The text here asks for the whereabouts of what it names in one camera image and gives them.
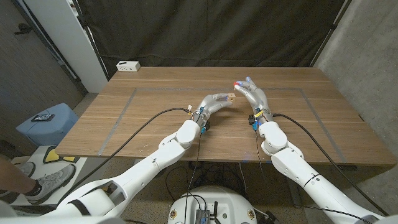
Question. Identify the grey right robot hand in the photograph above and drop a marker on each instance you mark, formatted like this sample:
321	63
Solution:
256	99

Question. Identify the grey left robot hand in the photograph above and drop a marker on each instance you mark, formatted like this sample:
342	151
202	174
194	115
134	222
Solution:
211	105

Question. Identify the wooden block with holes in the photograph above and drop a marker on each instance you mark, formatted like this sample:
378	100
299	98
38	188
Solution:
231	97

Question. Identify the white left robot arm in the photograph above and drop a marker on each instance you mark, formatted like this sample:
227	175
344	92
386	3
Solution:
152	165

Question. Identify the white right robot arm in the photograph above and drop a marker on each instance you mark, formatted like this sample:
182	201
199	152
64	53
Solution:
295	165

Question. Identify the black backdrop curtain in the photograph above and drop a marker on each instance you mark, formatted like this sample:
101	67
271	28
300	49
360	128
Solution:
217	31

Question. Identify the white power strip box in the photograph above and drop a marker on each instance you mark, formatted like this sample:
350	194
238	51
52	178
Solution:
128	66

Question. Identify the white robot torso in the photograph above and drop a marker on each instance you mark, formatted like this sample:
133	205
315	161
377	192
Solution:
214	197

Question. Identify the grey table leg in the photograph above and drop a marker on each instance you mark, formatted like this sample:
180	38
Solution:
293	189

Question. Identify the black backdrop stand pole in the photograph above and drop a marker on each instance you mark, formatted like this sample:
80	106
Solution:
93	46
333	27

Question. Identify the grey module on torso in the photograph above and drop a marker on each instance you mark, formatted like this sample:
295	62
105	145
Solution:
202	216

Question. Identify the white floor platform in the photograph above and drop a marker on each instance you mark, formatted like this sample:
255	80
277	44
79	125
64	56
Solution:
90	174

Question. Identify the white pillar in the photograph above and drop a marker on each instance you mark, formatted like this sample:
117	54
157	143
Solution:
68	40

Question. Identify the blue stool with phone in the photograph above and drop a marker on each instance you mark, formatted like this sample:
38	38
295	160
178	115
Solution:
53	132

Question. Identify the yellow black floor pedal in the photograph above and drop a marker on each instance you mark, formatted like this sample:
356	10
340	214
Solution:
51	155

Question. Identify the black smartphone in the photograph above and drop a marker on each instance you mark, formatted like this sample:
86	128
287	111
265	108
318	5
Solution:
43	117

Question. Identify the grey black sneaker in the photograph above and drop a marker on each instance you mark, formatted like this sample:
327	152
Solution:
51	183
27	169

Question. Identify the person's bare leg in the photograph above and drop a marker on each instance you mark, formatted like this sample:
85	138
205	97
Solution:
12	177

